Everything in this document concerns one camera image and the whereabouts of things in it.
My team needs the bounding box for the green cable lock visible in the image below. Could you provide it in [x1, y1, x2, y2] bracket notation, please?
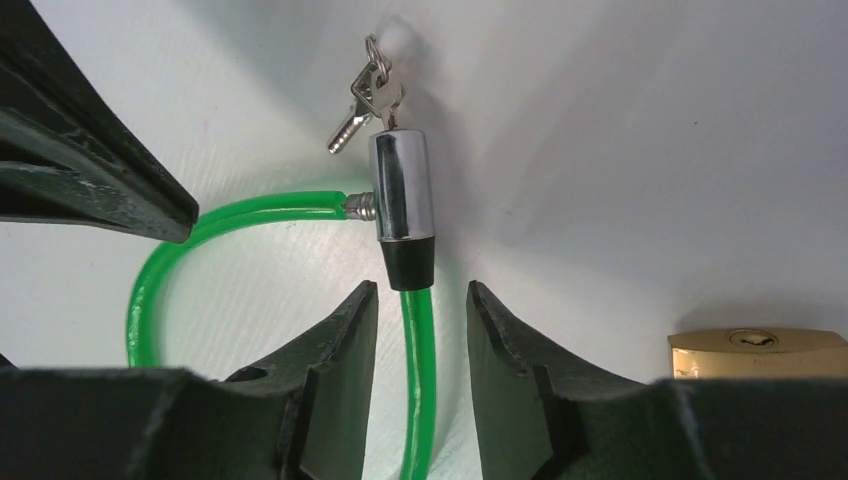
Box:
[125, 35, 437, 479]

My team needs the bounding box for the brass padlock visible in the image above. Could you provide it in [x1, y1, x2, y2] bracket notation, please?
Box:
[667, 328, 847, 379]

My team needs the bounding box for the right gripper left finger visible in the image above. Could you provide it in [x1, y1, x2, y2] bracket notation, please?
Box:
[1, 281, 378, 479]

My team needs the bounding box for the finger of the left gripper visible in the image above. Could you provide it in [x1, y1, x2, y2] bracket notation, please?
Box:
[1, 1, 199, 243]

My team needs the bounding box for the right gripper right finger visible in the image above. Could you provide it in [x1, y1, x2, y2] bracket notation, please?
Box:
[467, 281, 847, 479]

